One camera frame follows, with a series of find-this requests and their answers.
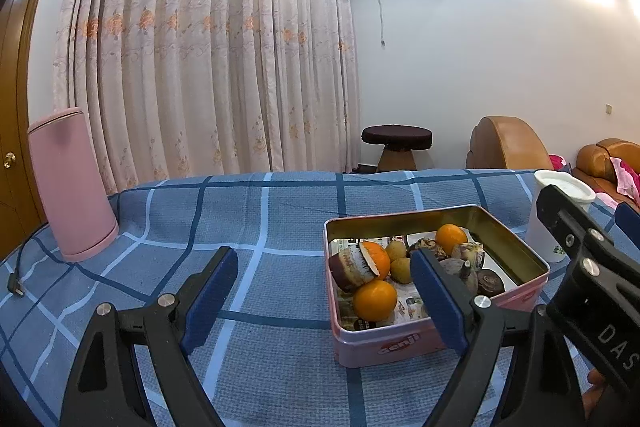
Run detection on brown leather armchair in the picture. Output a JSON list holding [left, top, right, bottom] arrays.
[[470, 116, 555, 171]]

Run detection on pink metal tin box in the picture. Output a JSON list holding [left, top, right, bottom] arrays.
[[323, 204, 551, 368]]

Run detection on large orange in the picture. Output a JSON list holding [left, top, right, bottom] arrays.
[[353, 279, 399, 323], [359, 241, 391, 280]]

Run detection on printed paper liner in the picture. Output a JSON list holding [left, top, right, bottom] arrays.
[[332, 232, 518, 333]]

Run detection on person's right hand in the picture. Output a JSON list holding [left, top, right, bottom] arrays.
[[585, 368, 610, 423]]

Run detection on cream and purple fruit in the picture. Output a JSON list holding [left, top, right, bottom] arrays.
[[451, 242, 485, 269]]

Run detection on reddish purple round fruit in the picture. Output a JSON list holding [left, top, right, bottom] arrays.
[[442, 258, 478, 293]]

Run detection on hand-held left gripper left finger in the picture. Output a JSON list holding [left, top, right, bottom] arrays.
[[60, 246, 240, 427]]

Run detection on blue plaid blanket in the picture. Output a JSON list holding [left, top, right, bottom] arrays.
[[0, 169, 640, 427]]

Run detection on small orange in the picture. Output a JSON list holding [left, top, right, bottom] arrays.
[[435, 224, 469, 256]]

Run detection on white paper cup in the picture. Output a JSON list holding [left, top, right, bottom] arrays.
[[527, 169, 597, 264]]

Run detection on beige floral curtain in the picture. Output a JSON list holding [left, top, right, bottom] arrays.
[[50, 0, 361, 195]]

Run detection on dark round stool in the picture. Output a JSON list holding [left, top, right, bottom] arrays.
[[361, 125, 434, 172]]

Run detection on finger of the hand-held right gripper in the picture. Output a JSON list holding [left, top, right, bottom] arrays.
[[615, 202, 640, 254], [537, 184, 640, 315]]

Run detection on wooden door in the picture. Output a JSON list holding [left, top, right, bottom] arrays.
[[0, 0, 51, 260]]

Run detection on pink cloth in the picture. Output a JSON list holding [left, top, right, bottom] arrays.
[[610, 157, 640, 198]]

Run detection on brown leather sofa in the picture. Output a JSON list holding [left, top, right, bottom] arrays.
[[575, 138, 640, 208]]

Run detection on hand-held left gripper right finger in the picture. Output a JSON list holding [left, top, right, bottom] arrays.
[[409, 248, 586, 427]]

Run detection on black cable with plug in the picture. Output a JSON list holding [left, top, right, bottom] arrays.
[[7, 232, 51, 299]]

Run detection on pink cylindrical container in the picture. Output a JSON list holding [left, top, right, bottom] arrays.
[[27, 108, 120, 263]]

